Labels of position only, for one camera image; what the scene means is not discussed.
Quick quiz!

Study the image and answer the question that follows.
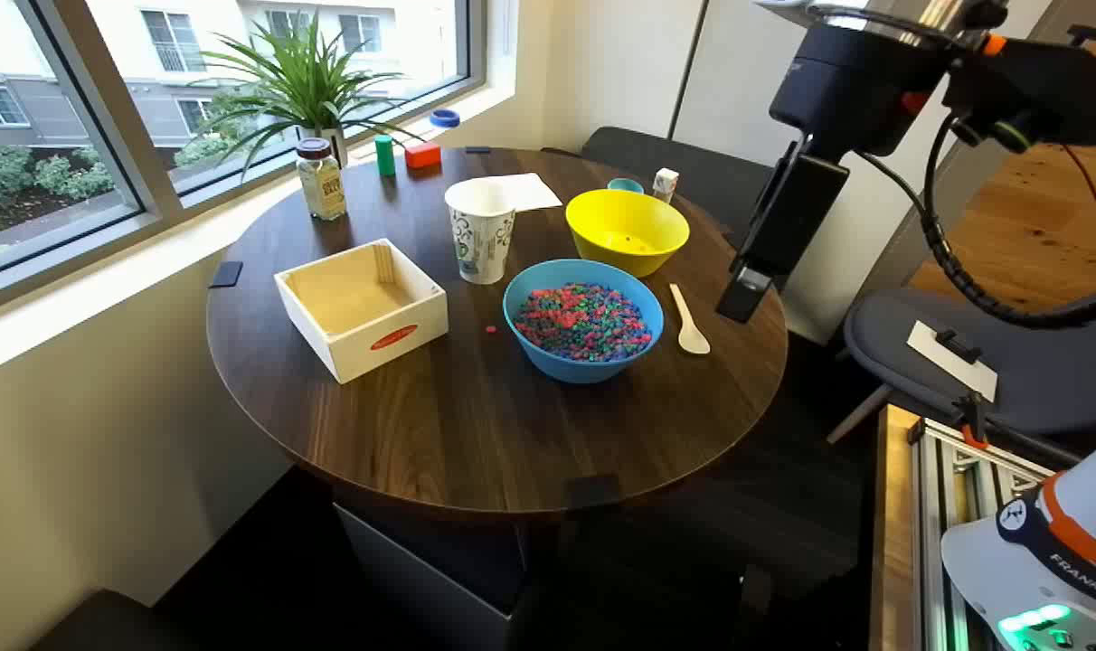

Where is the colourful cereal in blue bowl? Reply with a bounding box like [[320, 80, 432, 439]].
[[513, 281, 656, 362]]

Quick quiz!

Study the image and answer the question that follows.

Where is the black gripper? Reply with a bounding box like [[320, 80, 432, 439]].
[[717, 140, 849, 323]]

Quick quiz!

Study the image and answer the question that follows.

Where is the patterned paper cup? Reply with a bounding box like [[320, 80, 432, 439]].
[[445, 176, 513, 287]]

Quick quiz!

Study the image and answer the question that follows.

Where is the grey office chair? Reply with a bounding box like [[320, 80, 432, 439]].
[[842, 288, 1096, 462]]

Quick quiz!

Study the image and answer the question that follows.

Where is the white paper napkin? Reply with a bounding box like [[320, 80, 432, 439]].
[[465, 174, 556, 214]]

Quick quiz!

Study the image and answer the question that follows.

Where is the potted green plant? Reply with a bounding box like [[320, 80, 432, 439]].
[[202, 20, 422, 161]]

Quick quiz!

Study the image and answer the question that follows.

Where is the small white carton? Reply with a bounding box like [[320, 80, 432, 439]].
[[651, 167, 682, 203]]

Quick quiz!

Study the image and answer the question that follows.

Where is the yellow bowl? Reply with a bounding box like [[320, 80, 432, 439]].
[[565, 187, 692, 280]]

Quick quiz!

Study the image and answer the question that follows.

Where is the dark grey bench cushion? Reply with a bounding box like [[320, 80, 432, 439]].
[[578, 126, 772, 247]]

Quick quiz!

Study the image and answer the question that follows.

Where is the blue cap on windowsill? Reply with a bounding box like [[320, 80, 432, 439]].
[[432, 109, 465, 129]]

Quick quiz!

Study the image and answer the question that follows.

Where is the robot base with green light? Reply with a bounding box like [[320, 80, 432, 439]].
[[940, 454, 1096, 651]]

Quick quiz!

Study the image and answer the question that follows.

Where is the glass jar with dark lid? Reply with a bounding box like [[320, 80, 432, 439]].
[[296, 139, 349, 222]]

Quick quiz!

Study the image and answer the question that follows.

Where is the white wooden box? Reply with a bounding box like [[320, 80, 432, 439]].
[[275, 238, 450, 385]]

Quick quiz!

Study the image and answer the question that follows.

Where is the green block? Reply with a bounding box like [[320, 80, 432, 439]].
[[374, 134, 398, 176]]

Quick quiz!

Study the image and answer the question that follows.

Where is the white plastic spoon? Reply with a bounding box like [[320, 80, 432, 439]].
[[670, 281, 714, 357]]

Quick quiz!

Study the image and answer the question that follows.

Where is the blue bowl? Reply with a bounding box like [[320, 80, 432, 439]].
[[503, 256, 667, 385]]

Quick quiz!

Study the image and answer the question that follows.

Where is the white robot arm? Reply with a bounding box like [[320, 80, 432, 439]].
[[717, 0, 1096, 323]]

